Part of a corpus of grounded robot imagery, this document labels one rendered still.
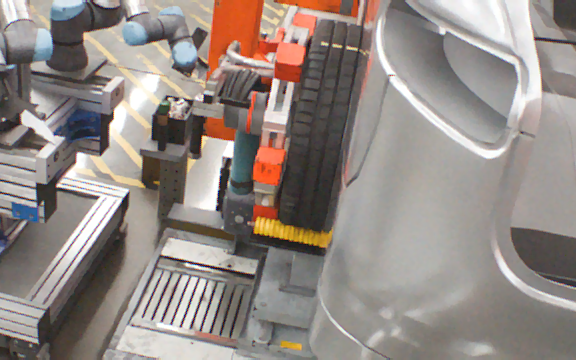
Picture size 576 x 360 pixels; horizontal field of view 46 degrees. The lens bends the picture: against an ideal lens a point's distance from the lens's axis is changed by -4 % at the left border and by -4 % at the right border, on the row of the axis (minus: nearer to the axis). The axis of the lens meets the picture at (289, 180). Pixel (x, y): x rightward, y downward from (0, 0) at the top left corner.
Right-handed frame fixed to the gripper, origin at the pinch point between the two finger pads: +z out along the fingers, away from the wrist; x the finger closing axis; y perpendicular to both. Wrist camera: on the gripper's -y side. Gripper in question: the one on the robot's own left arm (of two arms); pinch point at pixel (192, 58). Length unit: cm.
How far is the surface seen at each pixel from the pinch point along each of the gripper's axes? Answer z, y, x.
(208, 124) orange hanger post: 17.8, 17.8, 16.6
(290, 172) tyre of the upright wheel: -61, 17, 44
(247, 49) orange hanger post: 2.6, -13.1, 15.4
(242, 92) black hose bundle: -54, 4, 22
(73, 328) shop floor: -7, 105, 11
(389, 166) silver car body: -145, 7, 47
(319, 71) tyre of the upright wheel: -62, -11, 37
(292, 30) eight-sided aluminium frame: -37.8, -20.8, 25.2
